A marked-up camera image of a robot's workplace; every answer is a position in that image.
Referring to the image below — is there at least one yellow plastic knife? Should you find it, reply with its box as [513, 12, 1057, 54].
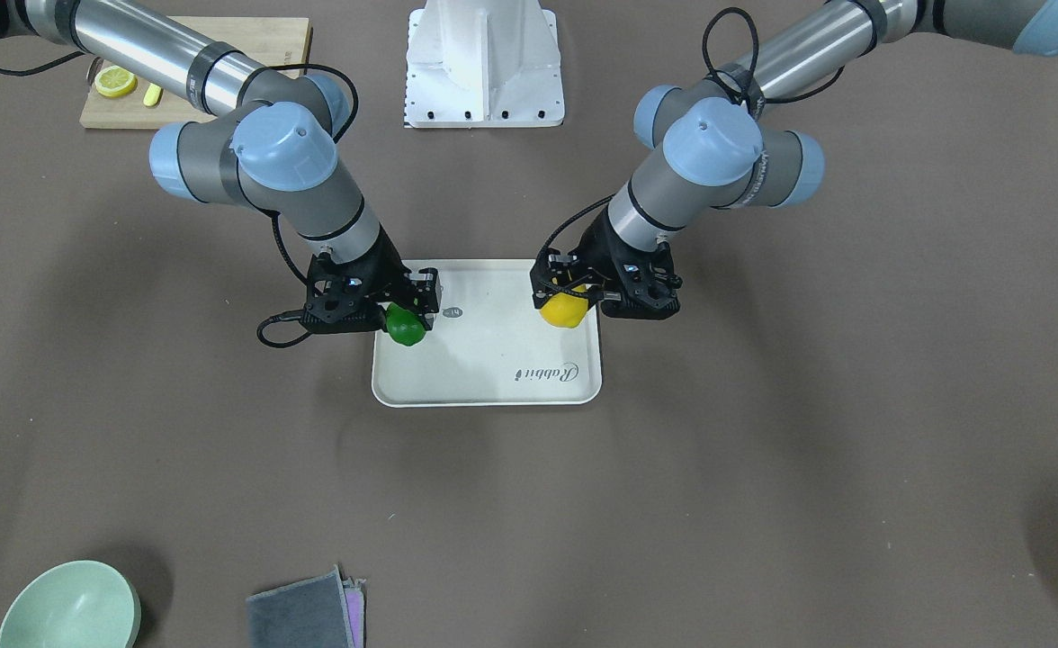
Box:
[142, 83, 164, 108]

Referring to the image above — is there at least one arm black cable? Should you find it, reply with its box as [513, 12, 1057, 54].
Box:
[536, 7, 847, 271]
[256, 62, 361, 349]

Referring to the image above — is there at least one pale green bowl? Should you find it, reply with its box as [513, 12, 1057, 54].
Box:
[0, 561, 142, 647]

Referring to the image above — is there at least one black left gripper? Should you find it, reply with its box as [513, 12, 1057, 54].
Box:
[532, 211, 682, 320]

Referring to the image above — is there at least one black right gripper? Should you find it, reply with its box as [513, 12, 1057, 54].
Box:
[302, 232, 442, 336]

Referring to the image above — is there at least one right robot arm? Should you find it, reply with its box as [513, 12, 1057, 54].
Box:
[0, 1, 440, 346]

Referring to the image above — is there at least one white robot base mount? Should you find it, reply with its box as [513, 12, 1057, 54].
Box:
[403, 1, 566, 129]

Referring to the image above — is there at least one yellow lemon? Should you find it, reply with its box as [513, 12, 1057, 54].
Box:
[540, 284, 590, 329]

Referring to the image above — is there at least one white rabbit print tray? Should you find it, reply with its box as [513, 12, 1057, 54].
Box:
[370, 258, 602, 409]

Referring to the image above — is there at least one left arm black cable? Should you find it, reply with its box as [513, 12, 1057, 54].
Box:
[536, 7, 847, 271]

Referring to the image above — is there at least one purple cloth under grey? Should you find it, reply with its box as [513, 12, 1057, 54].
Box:
[343, 580, 367, 648]

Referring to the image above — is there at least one folded grey cloth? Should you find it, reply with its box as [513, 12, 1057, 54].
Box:
[247, 569, 353, 647]

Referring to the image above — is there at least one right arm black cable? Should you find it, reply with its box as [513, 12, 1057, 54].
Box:
[256, 62, 361, 349]

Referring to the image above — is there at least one lemon slice lower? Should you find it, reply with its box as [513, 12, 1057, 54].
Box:
[92, 65, 139, 98]

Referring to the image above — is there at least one green lime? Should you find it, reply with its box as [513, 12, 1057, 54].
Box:
[385, 302, 426, 347]

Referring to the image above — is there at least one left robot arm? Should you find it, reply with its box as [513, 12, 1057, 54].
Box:
[530, 1, 1058, 328]

